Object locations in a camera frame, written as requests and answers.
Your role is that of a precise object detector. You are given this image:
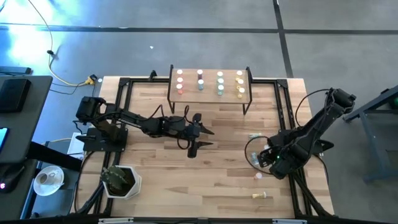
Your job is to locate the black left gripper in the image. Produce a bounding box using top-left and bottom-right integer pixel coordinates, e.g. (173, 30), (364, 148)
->
(185, 121), (216, 159)

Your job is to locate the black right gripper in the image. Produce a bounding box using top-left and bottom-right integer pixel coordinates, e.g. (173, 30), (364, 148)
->
(257, 144), (300, 180)

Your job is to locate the wooden shelf with black legs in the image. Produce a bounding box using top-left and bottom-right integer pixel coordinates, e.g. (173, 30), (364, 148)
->
(167, 64), (254, 115)

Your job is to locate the white hexagonal planter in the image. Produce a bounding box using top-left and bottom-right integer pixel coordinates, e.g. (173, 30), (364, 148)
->
(99, 164), (143, 200)

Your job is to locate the green succulent plant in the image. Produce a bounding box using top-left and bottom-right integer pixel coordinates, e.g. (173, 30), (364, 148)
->
(101, 166), (130, 193)

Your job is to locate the white paper sheet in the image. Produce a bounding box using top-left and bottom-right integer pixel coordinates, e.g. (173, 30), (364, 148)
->
(67, 132), (86, 159)

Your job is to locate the white cup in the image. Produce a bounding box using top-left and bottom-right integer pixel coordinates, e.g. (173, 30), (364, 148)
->
(36, 172), (52, 185)

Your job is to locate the dark grey desk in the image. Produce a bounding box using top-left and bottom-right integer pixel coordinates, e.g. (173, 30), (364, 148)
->
(0, 75), (53, 164)

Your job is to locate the black flat box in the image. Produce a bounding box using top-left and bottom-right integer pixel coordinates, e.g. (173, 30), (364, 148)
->
(0, 78), (32, 113)

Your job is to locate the black computer mouse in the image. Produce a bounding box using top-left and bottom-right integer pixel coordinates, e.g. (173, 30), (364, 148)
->
(0, 166), (25, 194)

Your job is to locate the phone with lit screen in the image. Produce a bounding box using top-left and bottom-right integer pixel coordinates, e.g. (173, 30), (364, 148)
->
(0, 127), (9, 153)

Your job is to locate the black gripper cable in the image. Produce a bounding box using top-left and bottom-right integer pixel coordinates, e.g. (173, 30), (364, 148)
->
(244, 135), (274, 175)
(150, 104), (191, 151)

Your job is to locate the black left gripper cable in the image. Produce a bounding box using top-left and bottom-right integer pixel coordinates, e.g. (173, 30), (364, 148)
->
(150, 104), (191, 151)

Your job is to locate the black aluminium table frame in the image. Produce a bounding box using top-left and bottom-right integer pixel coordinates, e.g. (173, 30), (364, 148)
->
(71, 70), (335, 220)

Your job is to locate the grey metal table frame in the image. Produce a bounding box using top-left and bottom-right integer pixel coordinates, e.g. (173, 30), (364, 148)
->
(341, 85), (398, 183)

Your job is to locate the yellow cable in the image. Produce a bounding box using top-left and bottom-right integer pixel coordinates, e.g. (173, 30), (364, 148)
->
(27, 0), (91, 87)

